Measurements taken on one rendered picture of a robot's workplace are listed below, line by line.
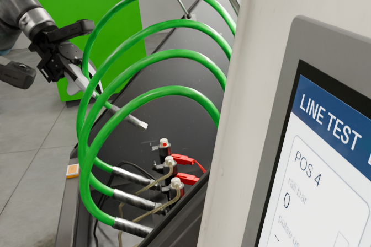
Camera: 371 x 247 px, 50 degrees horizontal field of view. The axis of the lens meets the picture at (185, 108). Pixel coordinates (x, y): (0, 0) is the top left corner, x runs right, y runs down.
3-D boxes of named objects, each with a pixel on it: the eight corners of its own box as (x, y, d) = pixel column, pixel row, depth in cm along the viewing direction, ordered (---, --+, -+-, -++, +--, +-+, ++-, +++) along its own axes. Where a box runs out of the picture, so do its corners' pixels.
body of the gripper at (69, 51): (72, 81, 100) (44, 46, 102) (90, 58, 96) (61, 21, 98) (49, 85, 93) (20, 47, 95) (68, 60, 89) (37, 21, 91)
